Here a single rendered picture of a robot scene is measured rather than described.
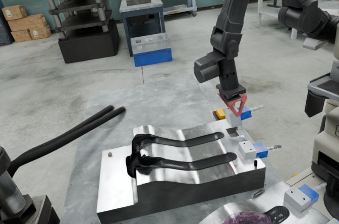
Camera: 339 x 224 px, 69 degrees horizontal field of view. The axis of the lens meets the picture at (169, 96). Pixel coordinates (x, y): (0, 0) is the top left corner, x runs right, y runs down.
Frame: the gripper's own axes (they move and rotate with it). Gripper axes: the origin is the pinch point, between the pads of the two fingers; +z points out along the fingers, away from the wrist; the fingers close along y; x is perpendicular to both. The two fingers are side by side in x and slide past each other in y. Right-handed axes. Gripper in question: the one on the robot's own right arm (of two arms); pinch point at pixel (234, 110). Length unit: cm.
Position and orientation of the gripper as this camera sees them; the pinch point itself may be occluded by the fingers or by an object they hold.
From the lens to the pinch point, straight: 86.0
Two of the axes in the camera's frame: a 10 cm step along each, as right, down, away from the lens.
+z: 2.7, 8.8, 3.9
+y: 1.5, 3.6, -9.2
